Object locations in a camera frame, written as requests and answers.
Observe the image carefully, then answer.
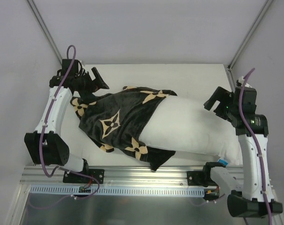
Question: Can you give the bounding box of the black beige patterned pillowcase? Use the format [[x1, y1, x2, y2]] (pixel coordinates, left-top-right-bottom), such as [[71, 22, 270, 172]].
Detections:
[[70, 87, 176, 172]]

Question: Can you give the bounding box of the white pillow insert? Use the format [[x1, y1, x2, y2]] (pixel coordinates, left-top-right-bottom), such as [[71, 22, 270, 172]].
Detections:
[[138, 96, 242, 165]]

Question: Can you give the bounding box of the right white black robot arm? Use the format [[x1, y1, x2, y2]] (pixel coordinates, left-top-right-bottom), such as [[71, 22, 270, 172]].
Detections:
[[200, 87, 283, 218]]

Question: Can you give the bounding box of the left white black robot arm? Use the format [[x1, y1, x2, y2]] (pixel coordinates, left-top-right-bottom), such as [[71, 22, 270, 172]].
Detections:
[[24, 59, 109, 183]]

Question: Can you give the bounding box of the blue pillow label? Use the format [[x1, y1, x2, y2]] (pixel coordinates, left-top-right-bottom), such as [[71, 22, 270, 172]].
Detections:
[[217, 159, 228, 167]]

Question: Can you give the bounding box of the left aluminium frame post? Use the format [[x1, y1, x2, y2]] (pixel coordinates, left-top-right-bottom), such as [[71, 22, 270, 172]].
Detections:
[[25, 0, 62, 65]]

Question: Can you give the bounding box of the aluminium frame post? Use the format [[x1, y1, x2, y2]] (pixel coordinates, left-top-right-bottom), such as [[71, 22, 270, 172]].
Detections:
[[228, 0, 274, 71], [25, 0, 62, 65]]

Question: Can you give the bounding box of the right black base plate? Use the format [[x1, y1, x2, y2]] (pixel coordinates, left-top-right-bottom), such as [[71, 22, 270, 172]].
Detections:
[[186, 171, 208, 187]]

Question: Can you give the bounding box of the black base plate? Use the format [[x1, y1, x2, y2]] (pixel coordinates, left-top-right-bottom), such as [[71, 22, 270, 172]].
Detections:
[[62, 169, 105, 184], [186, 171, 208, 187]]

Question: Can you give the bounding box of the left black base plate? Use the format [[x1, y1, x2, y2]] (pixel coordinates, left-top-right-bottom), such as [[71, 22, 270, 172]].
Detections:
[[62, 169, 105, 184]]

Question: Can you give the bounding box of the aluminium mounting rail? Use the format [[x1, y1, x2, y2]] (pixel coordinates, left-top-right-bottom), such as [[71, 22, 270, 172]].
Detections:
[[20, 166, 202, 188]]

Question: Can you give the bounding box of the right aluminium frame post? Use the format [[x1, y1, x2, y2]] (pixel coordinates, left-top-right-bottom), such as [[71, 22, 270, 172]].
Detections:
[[228, 0, 274, 71]]

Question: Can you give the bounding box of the white slotted cable duct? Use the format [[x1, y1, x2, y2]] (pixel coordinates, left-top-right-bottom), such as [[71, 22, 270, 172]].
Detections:
[[30, 185, 205, 198]]

